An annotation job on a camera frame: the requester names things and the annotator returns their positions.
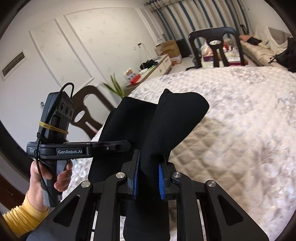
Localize dark chair at far side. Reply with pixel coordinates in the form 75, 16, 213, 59
189, 27, 245, 69

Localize dark brown chair at left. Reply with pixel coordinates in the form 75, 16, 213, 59
71, 85, 114, 139

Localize striped window curtain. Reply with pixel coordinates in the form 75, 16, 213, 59
144, 0, 252, 46

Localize black pants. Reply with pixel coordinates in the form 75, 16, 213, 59
88, 90, 209, 240

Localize red white carton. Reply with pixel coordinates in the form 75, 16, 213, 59
124, 68, 140, 85

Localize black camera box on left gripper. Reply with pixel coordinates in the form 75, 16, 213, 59
37, 91, 74, 144

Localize yellow sleeve left forearm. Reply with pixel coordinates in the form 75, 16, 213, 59
3, 196, 49, 237

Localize person left hand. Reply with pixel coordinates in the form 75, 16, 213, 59
26, 159, 73, 212

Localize white quilted floral bedspread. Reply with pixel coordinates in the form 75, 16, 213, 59
131, 66, 295, 240

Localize green potted plant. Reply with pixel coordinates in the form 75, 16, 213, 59
101, 73, 126, 99

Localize white low tv cabinet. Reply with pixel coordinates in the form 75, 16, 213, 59
125, 54, 173, 95

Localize cardboard boxes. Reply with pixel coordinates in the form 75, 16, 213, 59
155, 40, 183, 65

